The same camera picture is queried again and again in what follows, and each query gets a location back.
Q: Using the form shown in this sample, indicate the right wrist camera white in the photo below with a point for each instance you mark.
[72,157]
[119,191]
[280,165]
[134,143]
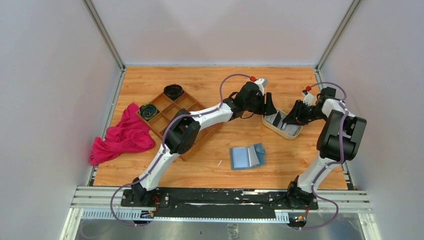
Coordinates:
[308,99]

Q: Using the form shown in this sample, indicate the pink crumpled cloth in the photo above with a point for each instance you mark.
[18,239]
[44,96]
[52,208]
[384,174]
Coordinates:
[129,135]

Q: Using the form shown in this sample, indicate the beige oval card tray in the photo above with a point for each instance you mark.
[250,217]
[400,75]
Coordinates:
[291,132]

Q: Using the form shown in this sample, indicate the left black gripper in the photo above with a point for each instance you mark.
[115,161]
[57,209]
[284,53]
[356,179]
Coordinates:
[267,108]

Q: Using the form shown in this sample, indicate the stack of credit cards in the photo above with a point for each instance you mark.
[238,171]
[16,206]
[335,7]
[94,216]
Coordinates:
[277,120]

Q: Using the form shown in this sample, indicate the brown wooden grid tray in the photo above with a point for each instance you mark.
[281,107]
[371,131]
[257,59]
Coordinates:
[168,109]

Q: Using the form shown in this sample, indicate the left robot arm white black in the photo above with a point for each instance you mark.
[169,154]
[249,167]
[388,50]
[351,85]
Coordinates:
[181,133]

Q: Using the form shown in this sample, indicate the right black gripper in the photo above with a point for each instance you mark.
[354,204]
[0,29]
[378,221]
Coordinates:
[295,117]

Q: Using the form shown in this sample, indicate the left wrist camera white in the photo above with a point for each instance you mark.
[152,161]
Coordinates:
[261,82]

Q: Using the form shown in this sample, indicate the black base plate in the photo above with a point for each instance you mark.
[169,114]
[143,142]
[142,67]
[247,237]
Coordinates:
[218,203]

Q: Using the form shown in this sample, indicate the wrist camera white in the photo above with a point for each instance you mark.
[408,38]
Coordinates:
[261,82]
[308,99]

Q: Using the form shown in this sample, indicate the blue leather card holder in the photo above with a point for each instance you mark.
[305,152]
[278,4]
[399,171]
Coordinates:
[243,158]

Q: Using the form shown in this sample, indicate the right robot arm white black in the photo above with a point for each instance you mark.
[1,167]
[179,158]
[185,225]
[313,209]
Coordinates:
[339,140]

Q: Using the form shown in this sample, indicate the aluminium frame rail front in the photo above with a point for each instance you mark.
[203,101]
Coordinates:
[104,203]

